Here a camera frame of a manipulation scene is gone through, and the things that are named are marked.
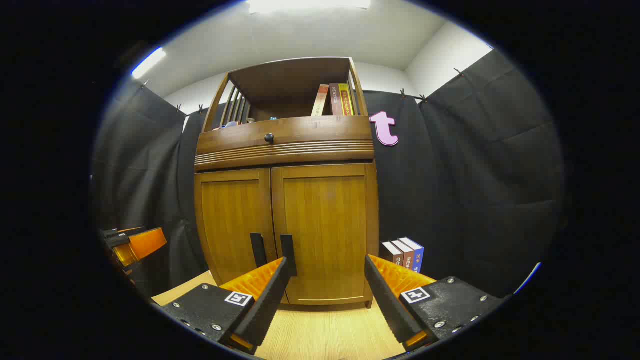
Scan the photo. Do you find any wooden cabinet drawer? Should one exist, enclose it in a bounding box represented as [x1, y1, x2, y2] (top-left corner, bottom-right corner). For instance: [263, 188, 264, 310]
[196, 115, 375, 155]

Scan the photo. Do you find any black door handle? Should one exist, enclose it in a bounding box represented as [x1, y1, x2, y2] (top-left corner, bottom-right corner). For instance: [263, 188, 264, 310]
[250, 232, 268, 269]
[280, 234, 298, 277]

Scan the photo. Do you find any black backdrop cloth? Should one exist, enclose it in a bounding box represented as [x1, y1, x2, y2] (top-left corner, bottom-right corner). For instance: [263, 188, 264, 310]
[90, 50, 566, 301]

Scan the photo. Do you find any reddish brown thick book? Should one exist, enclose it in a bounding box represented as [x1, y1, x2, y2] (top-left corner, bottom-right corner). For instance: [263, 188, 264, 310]
[391, 239, 415, 271]

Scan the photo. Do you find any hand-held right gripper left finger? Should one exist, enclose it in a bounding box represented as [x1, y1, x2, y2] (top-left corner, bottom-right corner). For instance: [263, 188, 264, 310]
[160, 256, 292, 356]

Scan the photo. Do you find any wooden double-door shoe cabinet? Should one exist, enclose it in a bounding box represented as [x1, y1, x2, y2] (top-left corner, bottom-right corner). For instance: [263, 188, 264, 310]
[193, 56, 381, 311]

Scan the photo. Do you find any blue thick book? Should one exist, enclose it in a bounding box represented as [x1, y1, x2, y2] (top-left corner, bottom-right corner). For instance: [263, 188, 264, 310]
[399, 237, 425, 274]

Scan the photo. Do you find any wooden cabinet door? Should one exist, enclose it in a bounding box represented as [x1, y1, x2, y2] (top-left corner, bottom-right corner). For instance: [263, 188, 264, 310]
[194, 168, 278, 292]
[271, 162, 379, 306]

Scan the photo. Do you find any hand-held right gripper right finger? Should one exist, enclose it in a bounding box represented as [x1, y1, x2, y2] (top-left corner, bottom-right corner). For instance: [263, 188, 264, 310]
[364, 254, 506, 352]

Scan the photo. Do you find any tan book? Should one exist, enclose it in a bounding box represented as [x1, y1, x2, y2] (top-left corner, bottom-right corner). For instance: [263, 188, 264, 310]
[311, 84, 330, 117]

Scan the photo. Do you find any dark red book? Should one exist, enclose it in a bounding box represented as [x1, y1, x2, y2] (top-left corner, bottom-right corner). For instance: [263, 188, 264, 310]
[329, 83, 345, 117]

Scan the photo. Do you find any small ceiling light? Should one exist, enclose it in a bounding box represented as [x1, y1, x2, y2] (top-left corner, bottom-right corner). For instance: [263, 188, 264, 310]
[131, 47, 167, 80]

